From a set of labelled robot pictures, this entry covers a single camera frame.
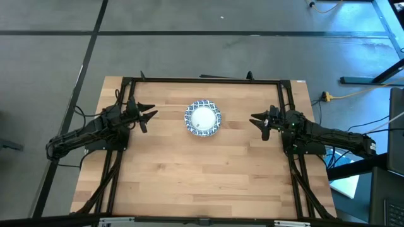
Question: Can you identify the black beam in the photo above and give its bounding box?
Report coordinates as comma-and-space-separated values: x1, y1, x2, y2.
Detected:
326, 153, 389, 181

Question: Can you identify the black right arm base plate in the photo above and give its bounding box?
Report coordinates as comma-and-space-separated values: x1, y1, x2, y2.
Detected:
281, 129, 328, 156

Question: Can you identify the yellow cable with black plug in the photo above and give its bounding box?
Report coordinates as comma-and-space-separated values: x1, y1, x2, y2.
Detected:
304, 0, 344, 15

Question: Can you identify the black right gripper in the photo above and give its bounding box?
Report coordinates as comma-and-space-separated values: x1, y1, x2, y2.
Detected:
249, 105, 287, 142

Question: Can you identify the black desk foot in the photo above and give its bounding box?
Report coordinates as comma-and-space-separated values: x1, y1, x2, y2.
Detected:
340, 58, 404, 85

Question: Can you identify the beige cable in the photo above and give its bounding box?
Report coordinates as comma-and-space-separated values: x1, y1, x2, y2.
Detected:
362, 110, 404, 136

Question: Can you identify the black aluminium table frame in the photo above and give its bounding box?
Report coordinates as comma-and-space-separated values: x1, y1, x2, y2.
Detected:
71, 71, 338, 227

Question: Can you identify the black laptop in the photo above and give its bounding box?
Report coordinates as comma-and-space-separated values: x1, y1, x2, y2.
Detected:
368, 166, 404, 227

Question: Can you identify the yellow extension cord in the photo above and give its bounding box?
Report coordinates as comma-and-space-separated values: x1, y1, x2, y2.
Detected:
321, 77, 404, 102

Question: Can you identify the dark grey floor foot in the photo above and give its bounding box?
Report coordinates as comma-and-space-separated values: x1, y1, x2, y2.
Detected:
0, 137, 25, 151

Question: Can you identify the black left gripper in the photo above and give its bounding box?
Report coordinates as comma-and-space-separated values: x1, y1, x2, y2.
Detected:
125, 96, 158, 134

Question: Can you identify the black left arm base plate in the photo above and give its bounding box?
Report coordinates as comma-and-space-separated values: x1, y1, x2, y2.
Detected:
84, 132, 131, 151

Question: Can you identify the blue patterned paper bowl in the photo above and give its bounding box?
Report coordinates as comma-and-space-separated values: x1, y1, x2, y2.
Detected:
184, 99, 223, 137

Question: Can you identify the white paper sheet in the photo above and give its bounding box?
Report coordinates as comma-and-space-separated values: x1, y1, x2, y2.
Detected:
328, 148, 360, 200

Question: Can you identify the dark grey monitor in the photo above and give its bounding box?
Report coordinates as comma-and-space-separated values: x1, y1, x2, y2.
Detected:
387, 87, 404, 176

